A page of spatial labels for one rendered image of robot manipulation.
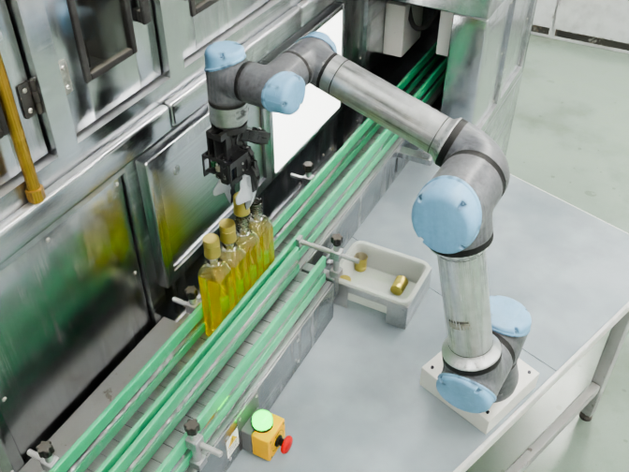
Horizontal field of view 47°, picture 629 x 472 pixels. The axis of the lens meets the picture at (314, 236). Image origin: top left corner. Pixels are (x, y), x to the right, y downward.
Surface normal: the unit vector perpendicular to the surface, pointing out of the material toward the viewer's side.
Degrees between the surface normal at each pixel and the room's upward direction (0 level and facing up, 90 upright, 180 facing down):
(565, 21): 90
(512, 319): 6
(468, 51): 90
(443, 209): 87
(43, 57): 90
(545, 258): 0
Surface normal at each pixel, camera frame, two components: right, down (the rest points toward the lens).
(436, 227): -0.55, 0.47
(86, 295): 0.89, 0.29
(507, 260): 0.00, -0.77
